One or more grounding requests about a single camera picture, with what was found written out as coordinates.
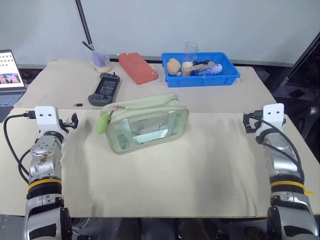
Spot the blue plastic bottle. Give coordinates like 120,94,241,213
190,63,223,77

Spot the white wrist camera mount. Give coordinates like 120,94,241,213
259,102,286,132
34,105,61,134

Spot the open laptop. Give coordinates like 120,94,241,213
0,49,28,116

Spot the red fabric case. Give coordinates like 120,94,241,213
118,52,159,86

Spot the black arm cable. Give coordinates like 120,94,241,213
3,111,36,185
249,109,305,187

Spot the large beige table cloth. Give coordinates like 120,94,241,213
0,106,320,219

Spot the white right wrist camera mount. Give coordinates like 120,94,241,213
259,102,286,132

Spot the clear cup with purple filling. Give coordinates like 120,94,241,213
87,42,112,74

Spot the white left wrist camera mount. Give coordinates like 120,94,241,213
34,105,61,134

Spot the dark metal stand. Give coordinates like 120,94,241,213
266,31,320,151

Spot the tan table mat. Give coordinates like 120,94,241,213
13,58,279,114

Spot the grey handheld game console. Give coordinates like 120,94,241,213
87,72,121,107

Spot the black pole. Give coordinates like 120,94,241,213
74,0,95,52

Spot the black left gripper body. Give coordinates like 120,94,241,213
58,119,73,134

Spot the light wooden block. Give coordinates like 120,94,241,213
181,61,216,77

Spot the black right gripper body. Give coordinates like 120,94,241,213
250,116,263,131

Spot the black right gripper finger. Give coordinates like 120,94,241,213
242,110,263,123
244,121,258,134

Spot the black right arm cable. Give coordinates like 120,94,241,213
249,109,305,187

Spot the green transparent zipper pouch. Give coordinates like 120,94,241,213
96,93,190,156

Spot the clear glass tumbler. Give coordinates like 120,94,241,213
184,41,200,66

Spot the blue plastic bin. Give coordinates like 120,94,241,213
160,51,242,88

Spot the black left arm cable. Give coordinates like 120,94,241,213
3,111,36,185

